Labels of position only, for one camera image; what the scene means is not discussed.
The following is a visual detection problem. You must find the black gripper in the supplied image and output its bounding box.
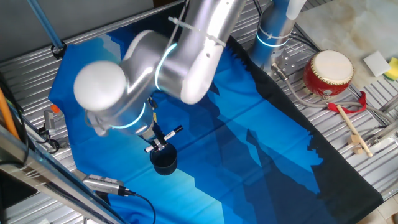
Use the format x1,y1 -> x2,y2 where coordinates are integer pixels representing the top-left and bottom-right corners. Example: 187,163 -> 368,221
147,121 -> 169,152

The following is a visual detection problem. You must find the white whiteboard marker pen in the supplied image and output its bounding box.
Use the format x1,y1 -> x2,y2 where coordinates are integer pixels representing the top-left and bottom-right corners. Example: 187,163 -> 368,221
144,124 -> 184,154

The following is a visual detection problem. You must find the black mesh pen holder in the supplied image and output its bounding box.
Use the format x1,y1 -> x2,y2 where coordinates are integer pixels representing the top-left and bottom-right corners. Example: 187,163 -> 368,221
149,142 -> 178,176

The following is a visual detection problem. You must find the blue mountain print cloth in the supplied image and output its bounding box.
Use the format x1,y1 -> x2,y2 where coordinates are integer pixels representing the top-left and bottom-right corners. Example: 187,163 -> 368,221
48,18 -> 384,224

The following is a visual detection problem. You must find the black pole clamp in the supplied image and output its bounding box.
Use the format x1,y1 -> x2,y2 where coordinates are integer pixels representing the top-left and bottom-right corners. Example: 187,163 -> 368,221
50,41 -> 68,60

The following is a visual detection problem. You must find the orange stick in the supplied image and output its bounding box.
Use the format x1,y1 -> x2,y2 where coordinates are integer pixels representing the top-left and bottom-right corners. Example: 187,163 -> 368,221
0,86 -> 20,141

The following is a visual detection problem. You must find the blue pole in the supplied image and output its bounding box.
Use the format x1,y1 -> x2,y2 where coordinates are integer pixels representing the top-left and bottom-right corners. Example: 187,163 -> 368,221
26,0 -> 65,50

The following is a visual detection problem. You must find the red toy drum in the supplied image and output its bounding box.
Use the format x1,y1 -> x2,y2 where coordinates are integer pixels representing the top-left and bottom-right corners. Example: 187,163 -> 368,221
303,49 -> 355,97

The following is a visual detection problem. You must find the wooden drumstick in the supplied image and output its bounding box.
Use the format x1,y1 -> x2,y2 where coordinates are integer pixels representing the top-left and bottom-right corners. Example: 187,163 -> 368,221
336,105 -> 373,158

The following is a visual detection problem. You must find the beige marble slab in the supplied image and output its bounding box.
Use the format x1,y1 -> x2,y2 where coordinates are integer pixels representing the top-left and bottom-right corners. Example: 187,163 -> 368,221
294,0 -> 398,90

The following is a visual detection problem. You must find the white foam block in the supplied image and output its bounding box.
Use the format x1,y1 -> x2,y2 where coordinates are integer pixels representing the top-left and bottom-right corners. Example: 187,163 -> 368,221
363,50 -> 392,78

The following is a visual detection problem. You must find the yellow sponge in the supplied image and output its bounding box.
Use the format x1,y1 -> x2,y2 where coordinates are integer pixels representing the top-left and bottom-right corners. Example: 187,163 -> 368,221
383,57 -> 398,82

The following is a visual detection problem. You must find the black camera cable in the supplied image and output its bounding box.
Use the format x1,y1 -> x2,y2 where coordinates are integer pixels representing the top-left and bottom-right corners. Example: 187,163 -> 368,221
124,189 -> 157,224

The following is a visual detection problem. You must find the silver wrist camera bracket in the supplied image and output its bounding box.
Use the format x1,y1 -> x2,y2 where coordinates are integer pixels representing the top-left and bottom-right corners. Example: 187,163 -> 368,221
84,111 -> 109,138

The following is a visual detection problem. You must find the small grey camera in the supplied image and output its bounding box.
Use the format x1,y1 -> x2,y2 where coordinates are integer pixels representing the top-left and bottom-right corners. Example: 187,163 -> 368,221
42,104 -> 62,137

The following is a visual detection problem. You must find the metal frame beam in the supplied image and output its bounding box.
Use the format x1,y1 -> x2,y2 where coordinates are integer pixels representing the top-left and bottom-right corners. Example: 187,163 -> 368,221
0,124 -> 126,224

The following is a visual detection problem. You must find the black cable bundle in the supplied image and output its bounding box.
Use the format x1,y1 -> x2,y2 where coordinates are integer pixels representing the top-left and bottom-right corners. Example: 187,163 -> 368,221
0,70 -> 30,167

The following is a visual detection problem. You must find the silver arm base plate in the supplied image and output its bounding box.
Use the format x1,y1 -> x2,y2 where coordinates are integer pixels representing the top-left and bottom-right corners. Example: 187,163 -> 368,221
269,49 -> 300,79

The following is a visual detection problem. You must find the red drum strap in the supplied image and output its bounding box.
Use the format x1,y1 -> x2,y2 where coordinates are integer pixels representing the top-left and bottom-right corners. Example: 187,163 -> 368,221
327,91 -> 368,114

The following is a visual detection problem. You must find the aluminium profile rail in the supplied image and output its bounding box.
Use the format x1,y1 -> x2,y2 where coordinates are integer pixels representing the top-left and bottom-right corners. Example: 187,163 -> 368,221
365,119 -> 398,147

